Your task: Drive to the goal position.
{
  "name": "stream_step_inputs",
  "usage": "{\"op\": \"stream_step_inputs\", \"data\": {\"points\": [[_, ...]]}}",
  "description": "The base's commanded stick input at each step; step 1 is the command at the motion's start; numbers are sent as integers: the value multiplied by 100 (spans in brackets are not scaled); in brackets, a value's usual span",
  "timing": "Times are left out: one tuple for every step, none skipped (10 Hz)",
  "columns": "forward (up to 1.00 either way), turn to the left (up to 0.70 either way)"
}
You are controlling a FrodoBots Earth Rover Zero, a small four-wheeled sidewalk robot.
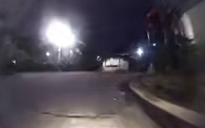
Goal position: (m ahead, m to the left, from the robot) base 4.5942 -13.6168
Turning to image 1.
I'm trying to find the pale low building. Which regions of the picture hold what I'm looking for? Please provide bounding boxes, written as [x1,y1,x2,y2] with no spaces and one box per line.
[101,55,130,73]

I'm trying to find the dark trees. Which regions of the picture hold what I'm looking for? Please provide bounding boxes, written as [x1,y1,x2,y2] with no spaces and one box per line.
[143,5,195,74]

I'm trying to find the street lamp pole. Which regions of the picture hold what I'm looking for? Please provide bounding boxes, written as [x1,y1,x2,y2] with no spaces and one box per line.
[57,46,62,72]

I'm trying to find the dark hedge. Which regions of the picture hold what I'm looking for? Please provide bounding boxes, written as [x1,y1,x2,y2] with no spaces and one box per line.
[0,59,103,76]

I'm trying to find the pale concrete kerb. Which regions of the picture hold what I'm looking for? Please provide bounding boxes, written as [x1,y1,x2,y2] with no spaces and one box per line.
[128,79,205,128]

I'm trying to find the grey asphalt road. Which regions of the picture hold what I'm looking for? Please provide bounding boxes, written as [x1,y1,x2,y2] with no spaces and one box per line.
[0,70,165,128]

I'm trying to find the dark planted strip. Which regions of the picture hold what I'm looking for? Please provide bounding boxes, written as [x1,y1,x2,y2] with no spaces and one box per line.
[135,70,205,116]

